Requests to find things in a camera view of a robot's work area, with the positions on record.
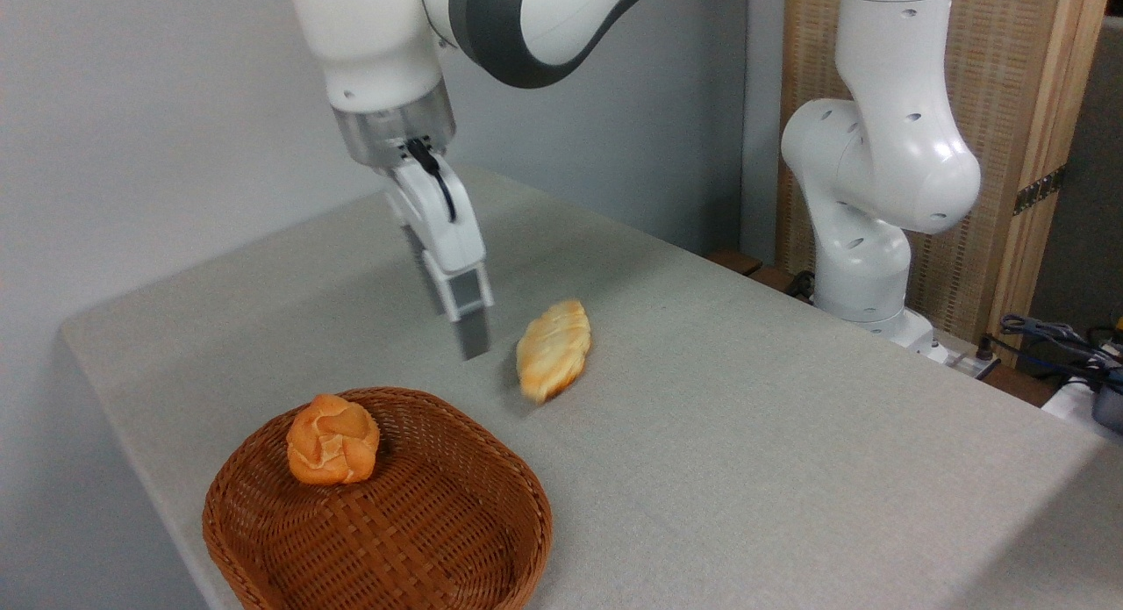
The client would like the round orange bread roll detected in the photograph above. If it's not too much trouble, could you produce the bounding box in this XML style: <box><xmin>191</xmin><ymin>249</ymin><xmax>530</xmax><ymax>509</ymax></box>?
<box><xmin>286</xmin><ymin>394</ymin><xmax>382</xmax><ymax>486</ymax></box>

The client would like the long pale bread loaf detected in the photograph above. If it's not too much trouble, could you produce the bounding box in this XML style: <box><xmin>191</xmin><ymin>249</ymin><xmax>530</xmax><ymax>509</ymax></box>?
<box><xmin>516</xmin><ymin>299</ymin><xmax>592</xmax><ymax>404</ymax></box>

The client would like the wooden rattan folding screen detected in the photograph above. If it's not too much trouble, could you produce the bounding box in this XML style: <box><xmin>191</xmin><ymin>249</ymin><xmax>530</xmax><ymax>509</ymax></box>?
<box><xmin>776</xmin><ymin>0</ymin><xmax>1113</xmax><ymax>365</ymax></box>

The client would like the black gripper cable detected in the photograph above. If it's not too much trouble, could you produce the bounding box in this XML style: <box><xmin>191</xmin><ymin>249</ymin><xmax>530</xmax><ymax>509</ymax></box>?
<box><xmin>405</xmin><ymin>138</ymin><xmax>457</xmax><ymax>223</ymax></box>

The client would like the dark metal screen hinge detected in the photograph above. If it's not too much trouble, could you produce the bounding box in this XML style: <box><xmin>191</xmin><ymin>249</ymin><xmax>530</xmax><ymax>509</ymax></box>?
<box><xmin>1013</xmin><ymin>165</ymin><xmax>1068</xmax><ymax>216</ymax></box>

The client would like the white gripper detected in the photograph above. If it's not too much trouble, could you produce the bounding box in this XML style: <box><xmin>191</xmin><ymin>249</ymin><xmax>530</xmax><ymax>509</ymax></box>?
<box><xmin>383</xmin><ymin>154</ymin><xmax>494</xmax><ymax>362</ymax></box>

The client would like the brown wicker basket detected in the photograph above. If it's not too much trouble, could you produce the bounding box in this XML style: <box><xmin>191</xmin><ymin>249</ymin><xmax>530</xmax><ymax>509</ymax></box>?
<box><xmin>202</xmin><ymin>387</ymin><xmax>554</xmax><ymax>610</ymax></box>

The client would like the blue cable bundle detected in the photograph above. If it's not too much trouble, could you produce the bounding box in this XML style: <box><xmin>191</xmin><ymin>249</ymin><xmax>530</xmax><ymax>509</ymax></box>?
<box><xmin>998</xmin><ymin>313</ymin><xmax>1123</xmax><ymax>387</ymax></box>

